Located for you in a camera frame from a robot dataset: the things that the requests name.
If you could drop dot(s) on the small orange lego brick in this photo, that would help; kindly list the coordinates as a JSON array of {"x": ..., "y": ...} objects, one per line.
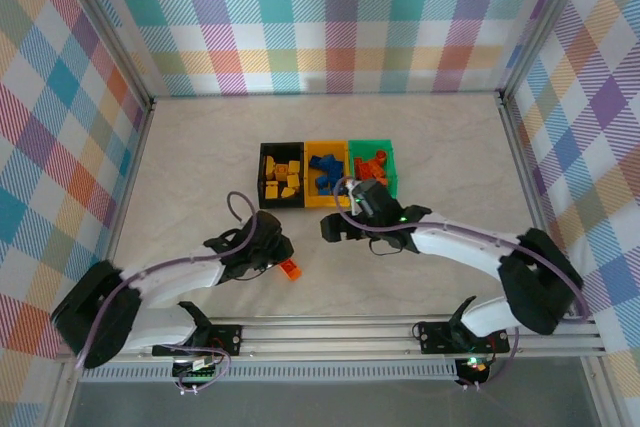
[
  {"x": 382, "y": 154},
  {"x": 292, "y": 270}
]

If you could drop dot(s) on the long orange lego brick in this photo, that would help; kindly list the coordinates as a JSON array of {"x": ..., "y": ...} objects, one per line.
[
  {"x": 374, "y": 167},
  {"x": 382, "y": 179},
  {"x": 361, "y": 166},
  {"x": 369, "y": 176}
]

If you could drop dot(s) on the yellow plastic bin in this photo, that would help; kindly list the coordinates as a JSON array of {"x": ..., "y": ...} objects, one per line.
[{"x": 320, "y": 201}]

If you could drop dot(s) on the green plastic bin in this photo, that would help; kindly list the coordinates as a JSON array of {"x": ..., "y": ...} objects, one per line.
[{"x": 392, "y": 167}]

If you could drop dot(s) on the small blue lego brick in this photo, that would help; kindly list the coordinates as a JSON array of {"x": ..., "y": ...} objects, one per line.
[
  {"x": 322, "y": 184},
  {"x": 338, "y": 168},
  {"x": 316, "y": 162},
  {"x": 326, "y": 173}
]

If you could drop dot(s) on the small yellow lego brick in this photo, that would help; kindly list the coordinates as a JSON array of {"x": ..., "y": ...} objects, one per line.
[
  {"x": 294, "y": 166},
  {"x": 289, "y": 192},
  {"x": 270, "y": 167},
  {"x": 293, "y": 181},
  {"x": 272, "y": 191}
]

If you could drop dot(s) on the long yellow lego brick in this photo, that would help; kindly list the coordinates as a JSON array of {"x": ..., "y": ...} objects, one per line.
[{"x": 282, "y": 171}]

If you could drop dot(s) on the long blue lego brick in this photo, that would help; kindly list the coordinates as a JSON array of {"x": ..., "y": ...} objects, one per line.
[{"x": 330, "y": 160}]

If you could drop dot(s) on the black plastic bin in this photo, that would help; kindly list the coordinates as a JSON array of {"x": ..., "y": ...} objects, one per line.
[{"x": 280, "y": 149}]

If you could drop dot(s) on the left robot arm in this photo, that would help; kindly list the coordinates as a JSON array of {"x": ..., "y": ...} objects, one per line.
[{"x": 170, "y": 277}]

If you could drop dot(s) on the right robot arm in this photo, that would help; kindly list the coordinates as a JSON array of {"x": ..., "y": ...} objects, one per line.
[{"x": 460, "y": 247}]

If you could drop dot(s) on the black controller board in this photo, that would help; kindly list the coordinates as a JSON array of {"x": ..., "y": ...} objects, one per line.
[
  {"x": 475, "y": 367},
  {"x": 197, "y": 374}
]

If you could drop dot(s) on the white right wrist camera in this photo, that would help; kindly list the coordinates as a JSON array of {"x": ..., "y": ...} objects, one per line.
[{"x": 356, "y": 188}]

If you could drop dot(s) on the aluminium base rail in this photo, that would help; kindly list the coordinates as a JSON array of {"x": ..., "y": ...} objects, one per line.
[{"x": 325, "y": 334}]

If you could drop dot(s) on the aluminium table edge rail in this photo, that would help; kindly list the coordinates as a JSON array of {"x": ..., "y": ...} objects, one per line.
[
  {"x": 531, "y": 197},
  {"x": 128, "y": 197}
]

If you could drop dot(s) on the aluminium frame post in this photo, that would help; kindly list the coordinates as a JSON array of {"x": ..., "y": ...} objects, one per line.
[
  {"x": 544, "y": 22},
  {"x": 112, "y": 29}
]

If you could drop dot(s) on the aluminium frame beam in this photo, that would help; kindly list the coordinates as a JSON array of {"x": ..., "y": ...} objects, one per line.
[
  {"x": 601, "y": 397},
  {"x": 62, "y": 397}
]

